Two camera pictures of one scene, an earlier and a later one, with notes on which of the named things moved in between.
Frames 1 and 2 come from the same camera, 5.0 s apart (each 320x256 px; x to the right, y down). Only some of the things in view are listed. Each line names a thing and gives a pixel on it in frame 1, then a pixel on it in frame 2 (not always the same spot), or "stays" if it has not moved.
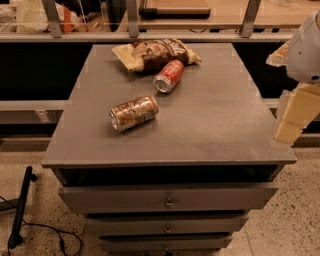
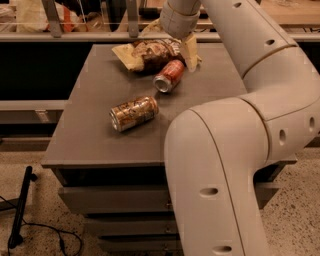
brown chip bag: (151, 56) stays
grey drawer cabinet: (180, 181) stays
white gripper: (305, 53) to (179, 24)
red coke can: (168, 76) stays
